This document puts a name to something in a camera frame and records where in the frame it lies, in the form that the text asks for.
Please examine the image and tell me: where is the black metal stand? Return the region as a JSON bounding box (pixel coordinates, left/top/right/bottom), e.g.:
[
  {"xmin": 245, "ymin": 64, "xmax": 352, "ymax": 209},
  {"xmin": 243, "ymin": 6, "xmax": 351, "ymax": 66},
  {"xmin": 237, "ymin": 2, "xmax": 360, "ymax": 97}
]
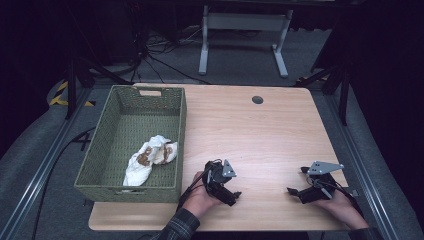
[
  {"xmin": 64, "ymin": 56, "xmax": 134, "ymax": 121},
  {"xmin": 293, "ymin": 63, "xmax": 352, "ymax": 127}
]

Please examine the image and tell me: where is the bundle of black cables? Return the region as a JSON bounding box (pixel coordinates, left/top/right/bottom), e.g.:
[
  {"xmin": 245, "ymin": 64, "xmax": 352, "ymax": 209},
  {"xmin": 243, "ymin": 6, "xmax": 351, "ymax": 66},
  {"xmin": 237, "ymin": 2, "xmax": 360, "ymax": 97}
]
[{"xmin": 131, "ymin": 24, "xmax": 212, "ymax": 86}]

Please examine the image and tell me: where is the green woven basket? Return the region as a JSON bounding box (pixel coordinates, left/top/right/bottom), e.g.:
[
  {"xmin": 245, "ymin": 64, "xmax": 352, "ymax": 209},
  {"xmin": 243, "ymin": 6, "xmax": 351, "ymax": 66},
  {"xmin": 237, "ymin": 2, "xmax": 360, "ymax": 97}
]
[{"xmin": 73, "ymin": 84, "xmax": 188, "ymax": 204}]

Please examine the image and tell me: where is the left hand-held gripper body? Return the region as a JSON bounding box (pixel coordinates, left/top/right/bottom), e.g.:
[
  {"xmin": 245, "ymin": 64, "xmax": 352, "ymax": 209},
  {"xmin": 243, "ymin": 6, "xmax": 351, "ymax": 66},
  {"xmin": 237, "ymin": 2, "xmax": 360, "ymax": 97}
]
[{"xmin": 203, "ymin": 159, "xmax": 242, "ymax": 207}]

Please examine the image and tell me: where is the black floor cable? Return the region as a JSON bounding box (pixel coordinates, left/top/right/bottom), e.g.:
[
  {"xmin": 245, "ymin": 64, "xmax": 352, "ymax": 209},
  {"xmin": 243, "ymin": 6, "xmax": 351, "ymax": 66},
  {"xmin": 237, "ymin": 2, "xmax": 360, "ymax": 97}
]
[{"xmin": 31, "ymin": 126, "xmax": 98, "ymax": 240}]

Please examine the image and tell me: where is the aluminium floor rail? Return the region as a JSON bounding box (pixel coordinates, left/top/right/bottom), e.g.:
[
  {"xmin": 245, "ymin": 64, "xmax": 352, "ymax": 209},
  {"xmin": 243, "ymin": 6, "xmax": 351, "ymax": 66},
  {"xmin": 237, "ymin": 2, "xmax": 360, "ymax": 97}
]
[
  {"xmin": 0, "ymin": 87, "xmax": 98, "ymax": 240},
  {"xmin": 324, "ymin": 89, "xmax": 401, "ymax": 240}
]

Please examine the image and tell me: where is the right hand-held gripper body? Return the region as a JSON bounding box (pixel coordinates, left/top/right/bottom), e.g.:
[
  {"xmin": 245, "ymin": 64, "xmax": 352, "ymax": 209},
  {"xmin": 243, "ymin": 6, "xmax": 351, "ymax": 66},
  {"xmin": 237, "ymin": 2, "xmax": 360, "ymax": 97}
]
[{"xmin": 298, "ymin": 161, "xmax": 345, "ymax": 205}]

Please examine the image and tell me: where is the grey metal desk frame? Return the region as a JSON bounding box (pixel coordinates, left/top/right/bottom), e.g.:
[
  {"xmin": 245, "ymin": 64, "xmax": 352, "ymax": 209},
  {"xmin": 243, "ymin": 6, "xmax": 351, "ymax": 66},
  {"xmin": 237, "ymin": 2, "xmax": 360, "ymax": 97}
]
[{"xmin": 198, "ymin": 4, "xmax": 294, "ymax": 79}]

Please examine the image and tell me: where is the person's left hand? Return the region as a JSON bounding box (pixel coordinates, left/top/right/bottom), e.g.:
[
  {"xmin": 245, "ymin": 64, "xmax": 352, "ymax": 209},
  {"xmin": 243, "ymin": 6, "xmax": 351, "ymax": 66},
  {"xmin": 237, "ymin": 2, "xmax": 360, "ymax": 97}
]
[{"xmin": 182, "ymin": 171, "xmax": 223, "ymax": 220}]

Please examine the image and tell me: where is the person's right hand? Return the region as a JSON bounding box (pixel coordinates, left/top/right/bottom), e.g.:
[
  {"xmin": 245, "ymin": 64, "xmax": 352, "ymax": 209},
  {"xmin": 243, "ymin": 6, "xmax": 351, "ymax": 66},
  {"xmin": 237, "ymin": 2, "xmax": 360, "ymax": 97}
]
[{"xmin": 314, "ymin": 189, "xmax": 370, "ymax": 231}]

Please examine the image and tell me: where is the right hand-held gripper cable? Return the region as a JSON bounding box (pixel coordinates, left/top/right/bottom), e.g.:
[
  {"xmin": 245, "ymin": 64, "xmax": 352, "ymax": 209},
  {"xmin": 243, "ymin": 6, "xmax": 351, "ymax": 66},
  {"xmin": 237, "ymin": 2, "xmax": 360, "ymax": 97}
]
[{"xmin": 328, "ymin": 181, "xmax": 365, "ymax": 216}]

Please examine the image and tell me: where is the yellow and black floor tape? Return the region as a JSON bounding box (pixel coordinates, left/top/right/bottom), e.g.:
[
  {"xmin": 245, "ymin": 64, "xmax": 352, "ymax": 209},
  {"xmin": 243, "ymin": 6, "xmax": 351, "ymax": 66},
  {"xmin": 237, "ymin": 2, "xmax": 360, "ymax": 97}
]
[{"xmin": 48, "ymin": 80, "xmax": 96, "ymax": 108}]

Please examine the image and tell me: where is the white towel with brown bears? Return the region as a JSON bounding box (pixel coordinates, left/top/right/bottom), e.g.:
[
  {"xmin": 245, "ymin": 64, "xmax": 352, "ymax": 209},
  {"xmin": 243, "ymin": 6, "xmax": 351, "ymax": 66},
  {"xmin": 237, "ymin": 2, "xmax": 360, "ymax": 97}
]
[{"xmin": 122, "ymin": 134, "xmax": 179, "ymax": 187}]

